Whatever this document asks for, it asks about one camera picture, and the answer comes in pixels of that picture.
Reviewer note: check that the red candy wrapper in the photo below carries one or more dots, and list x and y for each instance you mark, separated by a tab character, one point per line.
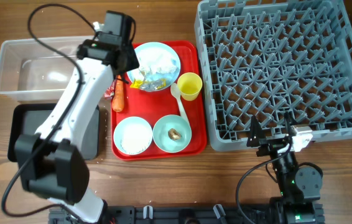
109	93

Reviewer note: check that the grey plastic dishwasher rack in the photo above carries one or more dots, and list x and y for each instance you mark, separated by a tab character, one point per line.
268	58

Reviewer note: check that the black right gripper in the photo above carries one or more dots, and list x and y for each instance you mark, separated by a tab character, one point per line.
270	145

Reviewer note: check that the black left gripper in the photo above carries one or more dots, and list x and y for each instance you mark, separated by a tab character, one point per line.
129	62

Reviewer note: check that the large light blue plate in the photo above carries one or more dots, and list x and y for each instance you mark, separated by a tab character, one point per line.
170	77

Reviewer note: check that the brown food scrap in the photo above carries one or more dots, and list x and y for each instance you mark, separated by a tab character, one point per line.
174	134

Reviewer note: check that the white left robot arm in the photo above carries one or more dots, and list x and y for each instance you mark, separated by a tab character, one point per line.
50	162

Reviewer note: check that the clear plastic waste bin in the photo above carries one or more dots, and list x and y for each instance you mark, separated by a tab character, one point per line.
31	72

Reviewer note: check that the white tissue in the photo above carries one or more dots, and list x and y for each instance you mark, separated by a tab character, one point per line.
155	60

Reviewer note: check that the red plastic tray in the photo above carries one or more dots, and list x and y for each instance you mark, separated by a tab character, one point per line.
151	106

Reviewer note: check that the white plastic spoon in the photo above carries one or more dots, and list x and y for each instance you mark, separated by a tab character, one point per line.
175	92

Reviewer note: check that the light green bowl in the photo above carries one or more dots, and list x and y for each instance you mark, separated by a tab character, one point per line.
160	133

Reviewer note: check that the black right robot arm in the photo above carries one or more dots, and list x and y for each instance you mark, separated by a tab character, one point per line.
299	183

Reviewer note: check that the orange carrot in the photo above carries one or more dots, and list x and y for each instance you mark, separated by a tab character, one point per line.
118	98

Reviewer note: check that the light blue rice bowl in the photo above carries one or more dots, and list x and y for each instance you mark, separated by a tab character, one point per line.
133	136

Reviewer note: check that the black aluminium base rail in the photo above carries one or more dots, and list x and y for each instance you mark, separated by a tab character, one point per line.
176	214

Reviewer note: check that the yellow plastic cup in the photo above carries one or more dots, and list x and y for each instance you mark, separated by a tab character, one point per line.
190	85

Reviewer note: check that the yellow silver foil wrapper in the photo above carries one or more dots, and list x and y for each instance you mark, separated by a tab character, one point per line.
149	86

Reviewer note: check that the black waste tray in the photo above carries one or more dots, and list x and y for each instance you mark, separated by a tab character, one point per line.
28	117

